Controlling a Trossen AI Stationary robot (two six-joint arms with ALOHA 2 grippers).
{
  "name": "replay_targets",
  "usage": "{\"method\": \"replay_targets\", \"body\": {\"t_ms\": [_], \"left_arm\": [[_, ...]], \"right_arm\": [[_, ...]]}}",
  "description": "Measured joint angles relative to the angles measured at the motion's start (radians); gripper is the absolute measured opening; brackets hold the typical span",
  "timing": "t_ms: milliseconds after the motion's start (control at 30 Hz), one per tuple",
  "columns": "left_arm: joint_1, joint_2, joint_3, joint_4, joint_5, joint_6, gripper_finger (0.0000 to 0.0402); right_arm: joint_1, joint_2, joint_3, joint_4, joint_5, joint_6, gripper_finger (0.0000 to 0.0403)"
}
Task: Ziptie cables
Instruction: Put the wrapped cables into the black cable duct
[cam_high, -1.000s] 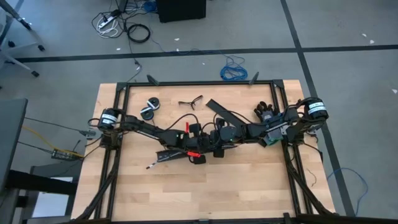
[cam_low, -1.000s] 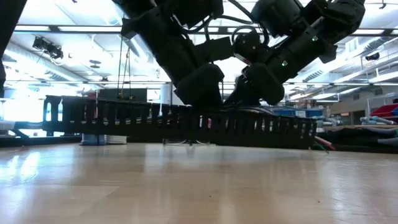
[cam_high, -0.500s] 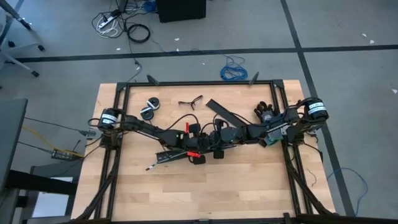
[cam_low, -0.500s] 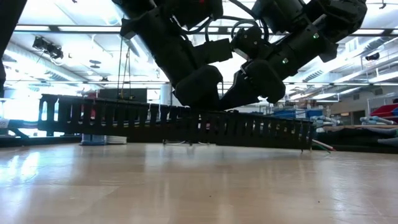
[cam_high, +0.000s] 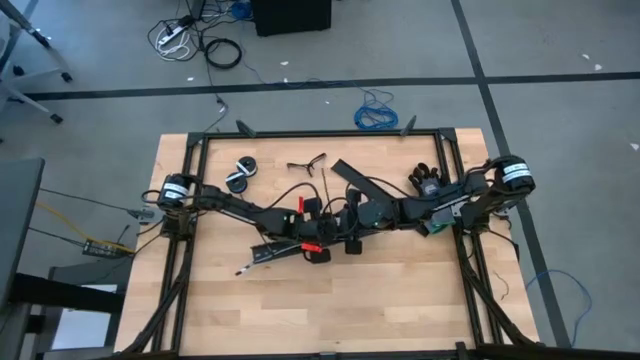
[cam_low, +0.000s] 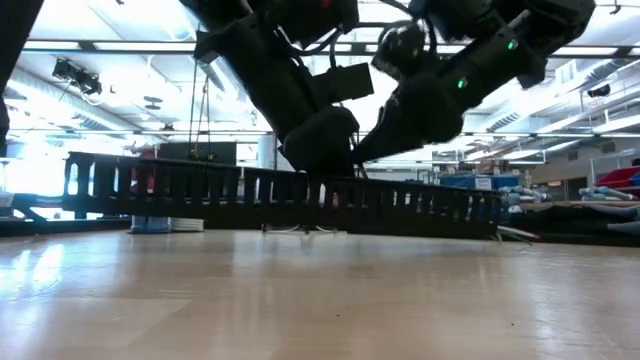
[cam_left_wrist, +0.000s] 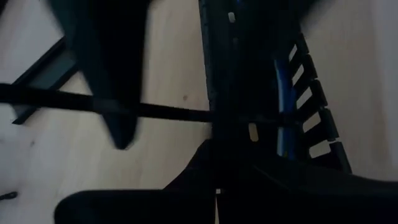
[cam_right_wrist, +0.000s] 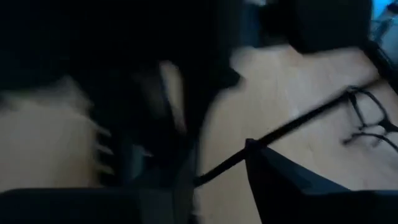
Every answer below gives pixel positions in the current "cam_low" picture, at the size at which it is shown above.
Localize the black slotted cable duct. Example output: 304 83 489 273
62 151 504 241

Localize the white cable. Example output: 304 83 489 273
497 225 540 240

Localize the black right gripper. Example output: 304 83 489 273
352 72 469 164

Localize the black overhead light bar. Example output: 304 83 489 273
22 39 640 57

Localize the blue storage bin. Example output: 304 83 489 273
438 174 521 191

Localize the rolled grey cloth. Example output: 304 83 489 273
578 186 637 202
498 185 547 207

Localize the red storage bin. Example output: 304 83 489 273
597 166 640 189

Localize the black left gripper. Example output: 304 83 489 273
194 14 375 176

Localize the red bin shelf rack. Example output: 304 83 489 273
130 148 157 195

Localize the black monitor panel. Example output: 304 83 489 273
158 142 238 162

